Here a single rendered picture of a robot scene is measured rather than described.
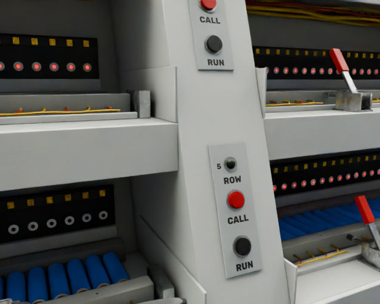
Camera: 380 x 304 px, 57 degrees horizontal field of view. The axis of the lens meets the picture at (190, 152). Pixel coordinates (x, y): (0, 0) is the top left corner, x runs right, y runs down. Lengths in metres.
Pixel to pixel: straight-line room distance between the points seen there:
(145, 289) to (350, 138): 0.29
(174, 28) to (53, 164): 0.17
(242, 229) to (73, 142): 0.17
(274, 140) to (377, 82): 0.45
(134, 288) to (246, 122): 0.20
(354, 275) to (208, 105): 0.27
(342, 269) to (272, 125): 0.20
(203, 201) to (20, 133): 0.16
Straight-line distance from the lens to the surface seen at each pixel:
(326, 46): 0.77
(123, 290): 0.37
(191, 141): 0.32
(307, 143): 0.41
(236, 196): 0.33
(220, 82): 0.35
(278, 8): 0.61
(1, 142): 0.29
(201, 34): 0.35
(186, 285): 0.35
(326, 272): 0.47
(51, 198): 0.45
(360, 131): 0.47
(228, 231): 0.33
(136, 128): 0.30
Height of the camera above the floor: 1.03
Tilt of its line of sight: 5 degrees up
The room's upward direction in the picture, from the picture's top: 7 degrees counter-clockwise
